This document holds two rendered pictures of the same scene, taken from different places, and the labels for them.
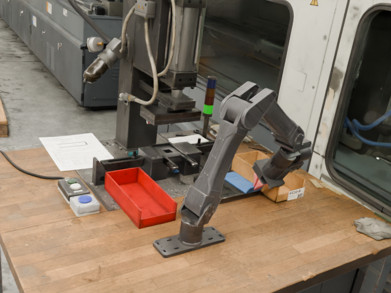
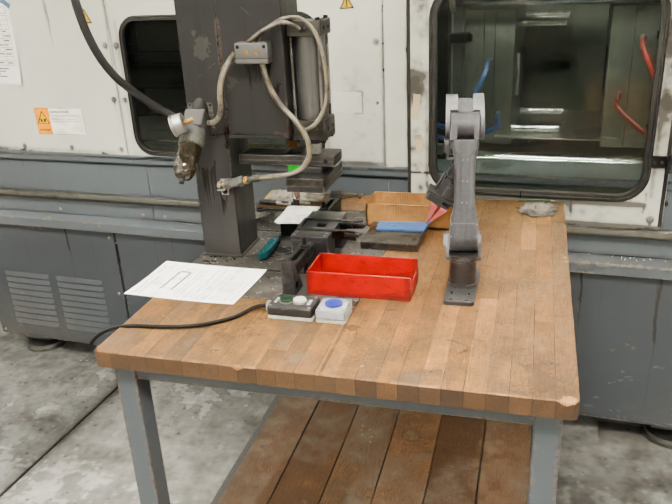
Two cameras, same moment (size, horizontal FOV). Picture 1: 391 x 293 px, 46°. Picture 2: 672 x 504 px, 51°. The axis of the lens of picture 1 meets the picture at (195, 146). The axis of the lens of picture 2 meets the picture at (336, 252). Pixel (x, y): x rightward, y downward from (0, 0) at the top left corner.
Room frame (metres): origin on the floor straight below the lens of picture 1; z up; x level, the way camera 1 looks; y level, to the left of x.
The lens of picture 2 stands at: (0.03, 1.16, 1.64)
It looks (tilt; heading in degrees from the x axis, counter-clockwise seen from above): 22 degrees down; 322
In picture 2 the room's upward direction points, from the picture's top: 3 degrees counter-clockwise
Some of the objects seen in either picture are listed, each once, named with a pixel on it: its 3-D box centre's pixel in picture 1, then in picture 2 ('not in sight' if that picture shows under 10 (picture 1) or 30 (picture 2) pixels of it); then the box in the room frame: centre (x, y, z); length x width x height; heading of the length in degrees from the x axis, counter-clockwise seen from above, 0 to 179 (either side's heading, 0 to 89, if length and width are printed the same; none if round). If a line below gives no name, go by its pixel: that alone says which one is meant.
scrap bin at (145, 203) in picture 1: (138, 195); (363, 276); (1.22, 0.15, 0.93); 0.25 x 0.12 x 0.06; 36
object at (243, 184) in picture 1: (241, 179); (403, 222); (1.41, -0.17, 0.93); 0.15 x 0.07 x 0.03; 39
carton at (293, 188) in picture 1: (266, 175); (411, 210); (1.48, -0.27, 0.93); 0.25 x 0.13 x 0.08; 36
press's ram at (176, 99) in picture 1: (163, 78); (286, 137); (1.52, 0.14, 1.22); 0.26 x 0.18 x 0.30; 36
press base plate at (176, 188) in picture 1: (163, 164); (296, 252); (1.55, 0.11, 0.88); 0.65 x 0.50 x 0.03; 126
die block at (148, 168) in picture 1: (169, 161); (320, 239); (1.47, 0.09, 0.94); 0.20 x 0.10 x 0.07; 126
